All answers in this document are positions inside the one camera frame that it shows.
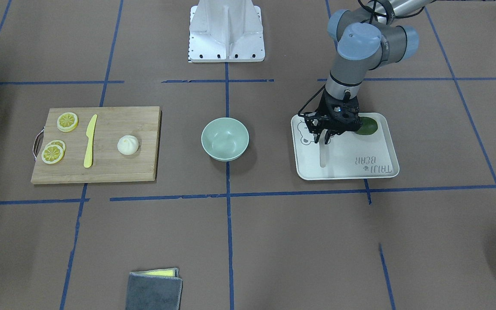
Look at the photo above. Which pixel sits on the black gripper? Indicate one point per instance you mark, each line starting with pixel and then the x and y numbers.
pixel 328 109

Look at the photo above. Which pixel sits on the white plastic spoon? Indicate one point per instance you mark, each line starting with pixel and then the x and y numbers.
pixel 323 157

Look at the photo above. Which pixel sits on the white steamed bun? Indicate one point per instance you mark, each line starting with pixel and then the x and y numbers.
pixel 128 145

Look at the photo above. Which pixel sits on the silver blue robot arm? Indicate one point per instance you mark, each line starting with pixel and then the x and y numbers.
pixel 366 39

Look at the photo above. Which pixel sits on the green ceramic bowl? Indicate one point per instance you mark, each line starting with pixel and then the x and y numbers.
pixel 225 139

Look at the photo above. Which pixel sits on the white plastic tray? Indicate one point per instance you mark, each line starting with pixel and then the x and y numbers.
pixel 350 156

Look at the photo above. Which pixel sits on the yellow sponge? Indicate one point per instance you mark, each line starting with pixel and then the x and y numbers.
pixel 168 272

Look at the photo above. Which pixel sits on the bamboo cutting board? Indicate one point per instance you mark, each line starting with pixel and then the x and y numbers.
pixel 108 164

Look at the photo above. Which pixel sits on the yellow plastic knife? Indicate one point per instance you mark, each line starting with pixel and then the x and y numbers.
pixel 88 157

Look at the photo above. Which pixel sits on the grey folded cloth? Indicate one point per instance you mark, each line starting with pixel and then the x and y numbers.
pixel 153 292

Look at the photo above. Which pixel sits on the stacked lemon slice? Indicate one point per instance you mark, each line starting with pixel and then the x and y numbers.
pixel 52 154

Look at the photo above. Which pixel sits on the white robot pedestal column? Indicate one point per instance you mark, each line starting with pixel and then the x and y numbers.
pixel 226 31

